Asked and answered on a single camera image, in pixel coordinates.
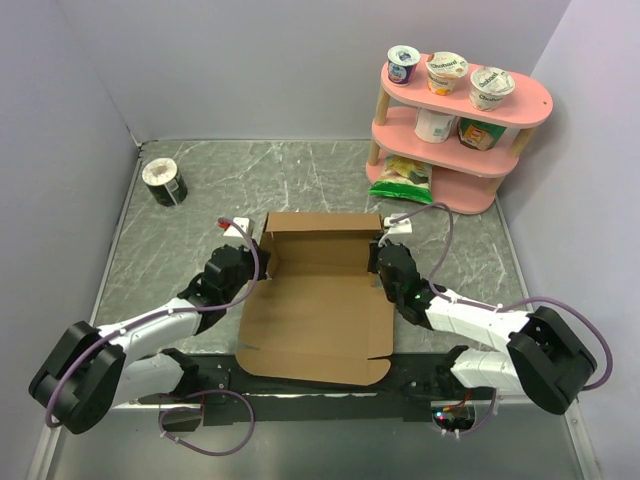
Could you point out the brown cardboard box sheet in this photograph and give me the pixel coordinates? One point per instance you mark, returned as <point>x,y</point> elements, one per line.
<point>319,315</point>

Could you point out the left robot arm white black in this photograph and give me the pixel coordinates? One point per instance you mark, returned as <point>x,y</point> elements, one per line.
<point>91,370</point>

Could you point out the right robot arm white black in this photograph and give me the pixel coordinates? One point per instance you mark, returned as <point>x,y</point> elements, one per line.
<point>531,353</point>

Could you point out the green chips bag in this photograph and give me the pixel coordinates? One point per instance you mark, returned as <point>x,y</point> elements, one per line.
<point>405,179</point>

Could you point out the pink three-tier shelf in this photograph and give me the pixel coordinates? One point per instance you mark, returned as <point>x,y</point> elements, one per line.
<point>464,178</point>

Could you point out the white cup middle shelf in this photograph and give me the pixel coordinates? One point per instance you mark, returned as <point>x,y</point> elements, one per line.
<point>432,126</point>

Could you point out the black white can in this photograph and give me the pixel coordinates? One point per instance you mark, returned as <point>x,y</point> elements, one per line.
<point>165,182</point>

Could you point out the green orange package middle shelf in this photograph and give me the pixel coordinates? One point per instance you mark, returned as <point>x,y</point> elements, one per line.
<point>478,135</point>

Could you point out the blue white yogurt cup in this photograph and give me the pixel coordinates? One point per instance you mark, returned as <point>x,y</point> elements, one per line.
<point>402,61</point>

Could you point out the orange Chobani yogurt cup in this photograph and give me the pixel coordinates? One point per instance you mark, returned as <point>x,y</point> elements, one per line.
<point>444,71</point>

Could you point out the white Chobani yogurt cup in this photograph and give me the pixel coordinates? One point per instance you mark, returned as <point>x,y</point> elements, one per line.
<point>489,87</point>

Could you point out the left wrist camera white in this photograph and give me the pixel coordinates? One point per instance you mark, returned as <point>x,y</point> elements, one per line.
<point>237,228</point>

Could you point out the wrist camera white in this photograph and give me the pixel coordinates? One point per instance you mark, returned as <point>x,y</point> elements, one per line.
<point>237,228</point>
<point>397,231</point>

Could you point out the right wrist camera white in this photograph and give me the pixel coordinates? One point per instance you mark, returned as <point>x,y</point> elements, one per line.
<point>397,231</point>

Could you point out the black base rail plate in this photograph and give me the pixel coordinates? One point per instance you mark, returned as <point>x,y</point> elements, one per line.
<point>413,385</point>

